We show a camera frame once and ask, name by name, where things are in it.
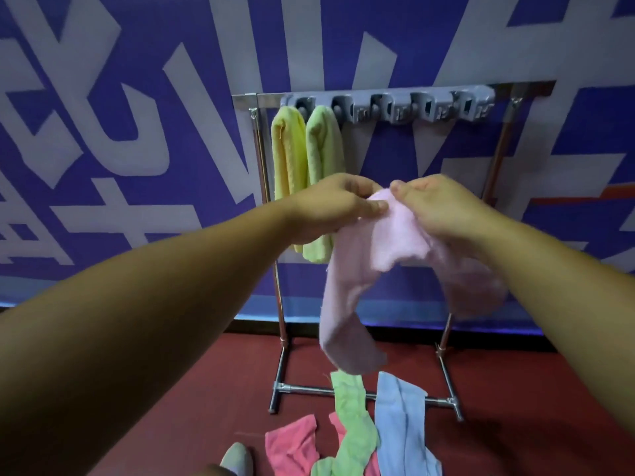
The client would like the person's left hand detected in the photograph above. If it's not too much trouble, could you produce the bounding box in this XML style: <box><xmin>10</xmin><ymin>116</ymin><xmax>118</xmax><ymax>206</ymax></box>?
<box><xmin>285</xmin><ymin>173</ymin><xmax>390</xmax><ymax>246</ymax></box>

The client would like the person's right hand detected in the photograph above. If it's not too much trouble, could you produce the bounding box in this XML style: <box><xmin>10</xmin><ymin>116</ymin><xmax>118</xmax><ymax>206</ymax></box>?
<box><xmin>389</xmin><ymin>174</ymin><xmax>490</xmax><ymax>254</ymax></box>

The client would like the light pink cloth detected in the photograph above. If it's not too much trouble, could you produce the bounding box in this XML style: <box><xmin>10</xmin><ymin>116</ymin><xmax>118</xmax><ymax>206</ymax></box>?
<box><xmin>319</xmin><ymin>188</ymin><xmax>510</xmax><ymax>376</ymax></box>

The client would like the person's right forearm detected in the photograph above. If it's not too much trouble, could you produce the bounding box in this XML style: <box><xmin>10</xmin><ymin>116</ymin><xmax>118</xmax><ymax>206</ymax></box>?
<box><xmin>471</xmin><ymin>217</ymin><xmax>635</xmax><ymax>438</ymax></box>

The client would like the person's left forearm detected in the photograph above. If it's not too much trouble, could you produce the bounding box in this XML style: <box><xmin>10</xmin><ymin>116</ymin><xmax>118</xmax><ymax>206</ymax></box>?
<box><xmin>0</xmin><ymin>198</ymin><xmax>298</xmax><ymax>476</ymax></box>

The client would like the pale green cloth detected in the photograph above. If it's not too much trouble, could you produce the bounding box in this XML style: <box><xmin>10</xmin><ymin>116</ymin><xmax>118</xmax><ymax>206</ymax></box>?
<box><xmin>302</xmin><ymin>104</ymin><xmax>347</xmax><ymax>264</ymax></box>

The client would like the yellow cloth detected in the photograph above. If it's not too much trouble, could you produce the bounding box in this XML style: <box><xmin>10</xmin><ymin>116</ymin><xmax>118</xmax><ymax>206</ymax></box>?
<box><xmin>270</xmin><ymin>105</ymin><xmax>310</xmax><ymax>254</ymax></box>

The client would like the metal drying rack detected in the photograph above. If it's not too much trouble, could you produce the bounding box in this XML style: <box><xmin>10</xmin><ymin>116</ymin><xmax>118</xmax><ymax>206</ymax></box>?
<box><xmin>232</xmin><ymin>81</ymin><xmax>557</xmax><ymax>423</ymax></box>

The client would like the bright green cloth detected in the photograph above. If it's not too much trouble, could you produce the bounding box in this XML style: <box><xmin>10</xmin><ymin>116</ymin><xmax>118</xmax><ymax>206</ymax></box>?
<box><xmin>311</xmin><ymin>370</ymin><xmax>381</xmax><ymax>476</ymax></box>

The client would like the hot pink cloth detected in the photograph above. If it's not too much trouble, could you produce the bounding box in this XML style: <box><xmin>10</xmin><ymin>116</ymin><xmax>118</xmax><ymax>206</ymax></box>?
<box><xmin>264</xmin><ymin>414</ymin><xmax>320</xmax><ymax>476</ymax></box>
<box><xmin>328</xmin><ymin>412</ymin><xmax>382</xmax><ymax>476</ymax></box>

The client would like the light blue cloth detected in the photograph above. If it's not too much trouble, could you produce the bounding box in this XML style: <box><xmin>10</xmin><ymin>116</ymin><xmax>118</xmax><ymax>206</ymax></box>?
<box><xmin>374</xmin><ymin>371</ymin><xmax>444</xmax><ymax>476</ymax></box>

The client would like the person's grey shoe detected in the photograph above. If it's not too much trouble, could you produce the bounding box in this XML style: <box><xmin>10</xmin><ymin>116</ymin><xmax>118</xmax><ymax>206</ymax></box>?
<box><xmin>219</xmin><ymin>442</ymin><xmax>255</xmax><ymax>476</ymax></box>

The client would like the grey clip holder rail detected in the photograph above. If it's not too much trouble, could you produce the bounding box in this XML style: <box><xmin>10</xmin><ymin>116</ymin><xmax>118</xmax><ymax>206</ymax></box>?
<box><xmin>280</xmin><ymin>85</ymin><xmax>496</xmax><ymax>125</ymax></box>

